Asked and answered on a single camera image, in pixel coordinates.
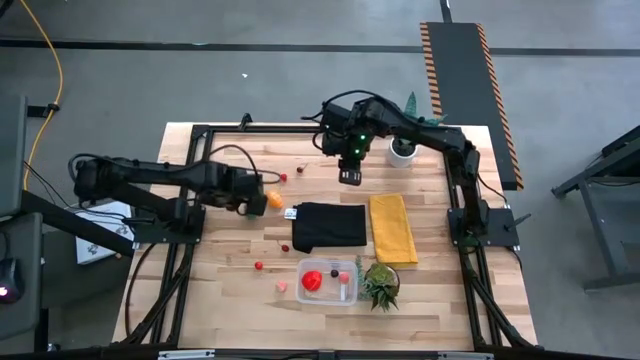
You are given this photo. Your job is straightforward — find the black diagonal beam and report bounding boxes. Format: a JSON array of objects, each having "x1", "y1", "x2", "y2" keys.
[{"x1": 19, "y1": 189, "x2": 136, "y2": 259}]

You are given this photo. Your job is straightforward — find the snake plant in white pot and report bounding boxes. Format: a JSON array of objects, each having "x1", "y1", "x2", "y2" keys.
[{"x1": 384, "y1": 91, "x2": 446, "y2": 170}]

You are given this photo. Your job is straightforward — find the red bell pepper toy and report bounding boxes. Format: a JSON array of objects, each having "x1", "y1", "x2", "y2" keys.
[{"x1": 300, "y1": 269, "x2": 324, "y2": 293}]

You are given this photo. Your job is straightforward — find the black folded cloth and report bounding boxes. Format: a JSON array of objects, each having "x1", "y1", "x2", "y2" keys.
[{"x1": 284, "y1": 201, "x2": 369, "y2": 255}]

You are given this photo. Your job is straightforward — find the black computer mouse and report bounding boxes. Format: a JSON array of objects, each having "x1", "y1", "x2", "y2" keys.
[{"x1": 0, "y1": 258, "x2": 24, "y2": 305}]

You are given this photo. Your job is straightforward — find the silver aluminium bar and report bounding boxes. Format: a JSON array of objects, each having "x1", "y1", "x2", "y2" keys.
[
  {"x1": 438, "y1": 351, "x2": 494, "y2": 360},
  {"x1": 158, "y1": 349, "x2": 216, "y2": 360}
]

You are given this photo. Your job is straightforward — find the yellow cable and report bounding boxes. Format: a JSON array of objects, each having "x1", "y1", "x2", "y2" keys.
[{"x1": 18, "y1": 0, "x2": 65, "y2": 192}]

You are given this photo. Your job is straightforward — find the yellow folded cloth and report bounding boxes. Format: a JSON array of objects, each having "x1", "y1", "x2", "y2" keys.
[{"x1": 368, "y1": 193, "x2": 420, "y2": 266}]

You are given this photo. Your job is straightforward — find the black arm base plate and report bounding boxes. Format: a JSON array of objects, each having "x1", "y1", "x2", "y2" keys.
[
  {"x1": 448, "y1": 207, "x2": 521, "y2": 248},
  {"x1": 132, "y1": 204, "x2": 206, "y2": 245}
]

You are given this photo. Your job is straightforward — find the grey flat panel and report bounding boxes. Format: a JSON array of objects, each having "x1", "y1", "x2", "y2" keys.
[{"x1": 0, "y1": 94, "x2": 29, "y2": 217}]

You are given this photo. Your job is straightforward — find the black mat with orange stripes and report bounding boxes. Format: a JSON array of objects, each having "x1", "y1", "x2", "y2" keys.
[{"x1": 419, "y1": 21, "x2": 525, "y2": 191}]

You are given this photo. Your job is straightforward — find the potted green succulent plant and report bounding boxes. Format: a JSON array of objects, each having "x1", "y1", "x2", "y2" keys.
[{"x1": 353, "y1": 254, "x2": 401, "y2": 314}]

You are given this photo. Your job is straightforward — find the clear plastic container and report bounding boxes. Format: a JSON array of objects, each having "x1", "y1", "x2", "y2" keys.
[{"x1": 295, "y1": 257, "x2": 359, "y2": 307}]

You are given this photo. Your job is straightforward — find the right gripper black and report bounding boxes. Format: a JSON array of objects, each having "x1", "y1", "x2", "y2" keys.
[{"x1": 319, "y1": 99, "x2": 376, "y2": 187}]

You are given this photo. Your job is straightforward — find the black metal table frame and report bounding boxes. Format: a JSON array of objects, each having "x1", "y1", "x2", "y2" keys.
[{"x1": 112, "y1": 123, "x2": 539, "y2": 351}]

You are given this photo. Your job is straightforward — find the dark metal side table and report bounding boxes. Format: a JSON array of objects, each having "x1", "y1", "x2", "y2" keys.
[{"x1": 552, "y1": 124, "x2": 640, "y2": 291}]

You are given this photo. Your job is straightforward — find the white printed paper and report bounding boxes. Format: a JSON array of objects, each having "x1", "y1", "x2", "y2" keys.
[{"x1": 74, "y1": 201, "x2": 135, "y2": 266}]

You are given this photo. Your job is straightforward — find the grey desk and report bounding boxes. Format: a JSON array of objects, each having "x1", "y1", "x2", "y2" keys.
[{"x1": 0, "y1": 212, "x2": 44, "y2": 341}]

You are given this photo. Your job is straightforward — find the brown cable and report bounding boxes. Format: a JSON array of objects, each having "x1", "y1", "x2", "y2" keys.
[{"x1": 123, "y1": 242, "x2": 159, "y2": 337}]

